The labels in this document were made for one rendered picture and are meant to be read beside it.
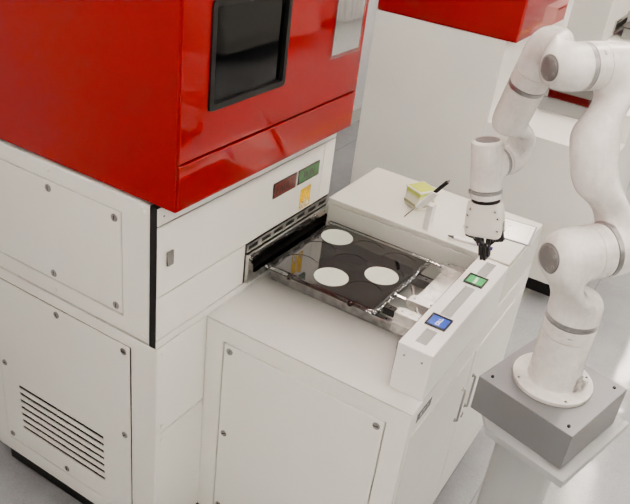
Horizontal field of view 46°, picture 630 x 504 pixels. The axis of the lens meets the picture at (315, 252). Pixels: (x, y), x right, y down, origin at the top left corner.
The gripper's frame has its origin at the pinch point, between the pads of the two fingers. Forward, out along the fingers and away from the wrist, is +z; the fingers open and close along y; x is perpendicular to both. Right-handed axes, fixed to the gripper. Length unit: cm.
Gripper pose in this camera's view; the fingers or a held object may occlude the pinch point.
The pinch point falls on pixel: (484, 251)
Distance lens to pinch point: 210.0
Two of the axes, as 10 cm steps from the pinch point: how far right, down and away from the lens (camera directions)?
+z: 0.6, 9.1, 4.0
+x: 5.2, -3.8, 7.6
